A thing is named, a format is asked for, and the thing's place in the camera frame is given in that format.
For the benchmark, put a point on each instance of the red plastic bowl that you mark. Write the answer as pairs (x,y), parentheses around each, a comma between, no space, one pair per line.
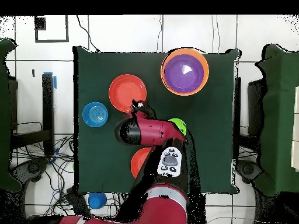
(125,91)
(139,161)

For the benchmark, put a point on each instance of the large orange plastic bowl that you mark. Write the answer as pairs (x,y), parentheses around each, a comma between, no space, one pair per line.
(165,88)

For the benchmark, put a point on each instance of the purple plastic bowl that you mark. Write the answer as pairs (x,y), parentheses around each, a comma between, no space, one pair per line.
(184,74)

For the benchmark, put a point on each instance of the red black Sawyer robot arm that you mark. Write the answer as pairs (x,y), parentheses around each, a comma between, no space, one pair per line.
(151,130)

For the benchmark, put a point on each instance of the green plastic bowl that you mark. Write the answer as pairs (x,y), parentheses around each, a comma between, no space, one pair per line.
(179,124)

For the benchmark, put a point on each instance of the dark green tablecloth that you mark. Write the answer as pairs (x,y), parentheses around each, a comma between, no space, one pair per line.
(105,151)

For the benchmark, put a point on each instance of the small blue plastic bowl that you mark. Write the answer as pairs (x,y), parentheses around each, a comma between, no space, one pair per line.
(95,114)

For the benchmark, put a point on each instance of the blue plastic cup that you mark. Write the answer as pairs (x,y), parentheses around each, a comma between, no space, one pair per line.
(97,200)

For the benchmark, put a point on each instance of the black metal stand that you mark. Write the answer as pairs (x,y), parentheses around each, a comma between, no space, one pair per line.
(48,105)

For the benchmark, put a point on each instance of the black power adapter box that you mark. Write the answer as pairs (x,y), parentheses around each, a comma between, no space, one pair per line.
(77,203)

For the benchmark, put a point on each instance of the black office chair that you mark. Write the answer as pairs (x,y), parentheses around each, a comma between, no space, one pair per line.
(247,169)
(30,169)

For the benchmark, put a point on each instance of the green covered side table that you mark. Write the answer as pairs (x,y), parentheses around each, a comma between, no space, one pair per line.
(278,116)
(4,116)

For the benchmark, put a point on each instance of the white boxes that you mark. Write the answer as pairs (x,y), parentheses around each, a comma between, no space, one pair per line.
(296,140)

